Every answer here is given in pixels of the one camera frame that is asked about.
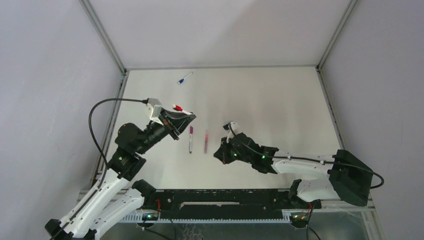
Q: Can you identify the black camera cable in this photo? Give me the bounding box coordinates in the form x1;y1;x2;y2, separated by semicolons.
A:
49;97;148;240
226;124;385;190

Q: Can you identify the aluminium frame rail right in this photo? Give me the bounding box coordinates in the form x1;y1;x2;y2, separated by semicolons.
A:
315;0;360;149

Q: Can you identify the aluminium frame rail left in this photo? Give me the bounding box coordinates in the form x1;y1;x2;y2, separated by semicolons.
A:
80;0;128;186

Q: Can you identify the white pen blue end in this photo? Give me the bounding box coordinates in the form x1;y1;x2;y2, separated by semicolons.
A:
181;71;193;80

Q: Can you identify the pink highlighter pen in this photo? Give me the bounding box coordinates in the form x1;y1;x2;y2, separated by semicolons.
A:
203;131;209;155

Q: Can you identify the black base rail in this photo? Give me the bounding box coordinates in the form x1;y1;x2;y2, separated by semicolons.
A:
140;183;322;215

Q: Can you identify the black right camera cable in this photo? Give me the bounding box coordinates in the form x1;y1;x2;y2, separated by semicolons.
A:
226;124;385;190

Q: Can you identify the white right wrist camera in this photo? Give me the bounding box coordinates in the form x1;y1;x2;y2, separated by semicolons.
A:
223;121;240;143

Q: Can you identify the aluminium frame rail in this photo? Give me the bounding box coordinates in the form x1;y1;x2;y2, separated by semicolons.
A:
315;0;360;149
80;0;128;186

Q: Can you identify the grey cable duct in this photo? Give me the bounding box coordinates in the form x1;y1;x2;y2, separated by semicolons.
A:
99;211;352;223

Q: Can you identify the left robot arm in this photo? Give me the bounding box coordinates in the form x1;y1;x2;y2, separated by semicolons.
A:
45;109;196;240

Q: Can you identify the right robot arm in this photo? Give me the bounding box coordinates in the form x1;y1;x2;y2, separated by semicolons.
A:
213;133;376;208

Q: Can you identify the white marker pen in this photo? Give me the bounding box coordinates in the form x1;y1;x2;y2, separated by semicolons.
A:
188;133;193;154

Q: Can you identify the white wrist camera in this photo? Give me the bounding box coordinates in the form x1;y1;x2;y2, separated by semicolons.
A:
223;121;240;143
145;98;164;126

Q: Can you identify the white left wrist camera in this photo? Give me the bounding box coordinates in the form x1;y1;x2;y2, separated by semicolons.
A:
145;98;164;126

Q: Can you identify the red pen cap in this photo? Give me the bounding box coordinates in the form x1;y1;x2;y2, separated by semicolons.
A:
172;104;183;112

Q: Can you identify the black left camera cable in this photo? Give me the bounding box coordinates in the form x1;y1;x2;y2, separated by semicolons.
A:
49;97;148;240

